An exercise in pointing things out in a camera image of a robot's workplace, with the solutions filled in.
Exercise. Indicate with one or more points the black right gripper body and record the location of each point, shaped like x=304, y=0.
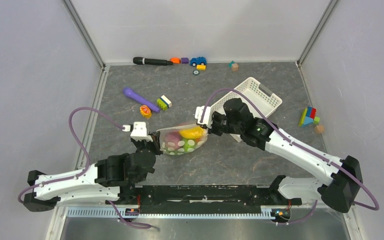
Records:
x=220, y=124

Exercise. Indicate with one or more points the purple toy onion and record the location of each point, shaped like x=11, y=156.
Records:
x=173, y=140

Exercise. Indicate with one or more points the wooden toy cube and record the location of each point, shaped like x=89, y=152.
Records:
x=234, y=67

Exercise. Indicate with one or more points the multicolour block stack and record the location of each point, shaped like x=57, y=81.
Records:
x=308, y=117

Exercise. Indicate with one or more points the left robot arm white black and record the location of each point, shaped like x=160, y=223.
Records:
x=113, y=179

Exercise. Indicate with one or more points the yellow toy brick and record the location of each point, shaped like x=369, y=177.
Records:
x=201, y=67

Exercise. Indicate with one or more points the white slotted cable duct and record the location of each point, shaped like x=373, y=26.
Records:
x=132, y=213

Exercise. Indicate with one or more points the clear zip top bag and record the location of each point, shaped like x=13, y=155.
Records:
x=176, y=128

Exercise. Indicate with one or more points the white perforated plastic basket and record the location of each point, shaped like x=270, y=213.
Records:
x=265, y=100

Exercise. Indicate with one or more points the purple toy microphone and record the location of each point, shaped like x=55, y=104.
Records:
x=128, y=92

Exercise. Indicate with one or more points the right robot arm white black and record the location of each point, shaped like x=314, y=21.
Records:
x=335, y=181

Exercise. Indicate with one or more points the green blue white brick stack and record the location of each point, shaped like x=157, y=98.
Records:
x=164, y=103

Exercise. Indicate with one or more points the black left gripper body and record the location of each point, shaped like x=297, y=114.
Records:
x=153, y=145

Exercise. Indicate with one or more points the purple toy block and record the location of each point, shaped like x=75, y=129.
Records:
x=184, y=60

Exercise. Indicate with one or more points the green toy lettuce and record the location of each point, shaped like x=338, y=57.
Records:
x=187, y=145

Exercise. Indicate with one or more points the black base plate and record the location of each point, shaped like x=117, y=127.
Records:
x=202, y=199

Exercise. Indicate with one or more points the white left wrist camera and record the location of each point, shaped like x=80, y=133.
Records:
x=138, y=131

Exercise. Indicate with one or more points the small round toy wheel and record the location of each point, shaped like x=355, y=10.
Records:
x=196, y=72

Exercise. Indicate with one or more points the light wooden cube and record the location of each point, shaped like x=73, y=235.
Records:
x=319, y=129

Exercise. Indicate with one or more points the orange toy piece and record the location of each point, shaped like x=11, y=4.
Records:
x=175, y=60

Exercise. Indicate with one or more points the black microphone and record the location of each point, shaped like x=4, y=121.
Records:
x=150, y=61

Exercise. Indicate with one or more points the yellow butterfly toy piece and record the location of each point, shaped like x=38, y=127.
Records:
x=145, y=111

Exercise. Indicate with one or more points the blue toy car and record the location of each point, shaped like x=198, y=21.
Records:
x=195, y=61

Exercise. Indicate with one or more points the yellow toy mango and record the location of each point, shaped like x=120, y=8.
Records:
x=193, y=133

